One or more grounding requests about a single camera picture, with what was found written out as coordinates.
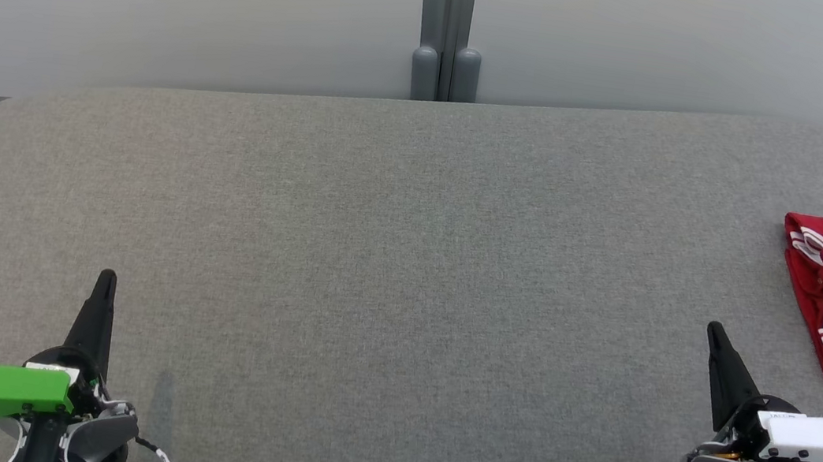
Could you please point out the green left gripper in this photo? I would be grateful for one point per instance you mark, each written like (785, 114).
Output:
(1, 392)

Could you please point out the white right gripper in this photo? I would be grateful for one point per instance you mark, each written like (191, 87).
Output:
(821, 442)

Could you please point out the grey partition post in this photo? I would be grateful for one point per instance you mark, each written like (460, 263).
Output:
(450, 29)

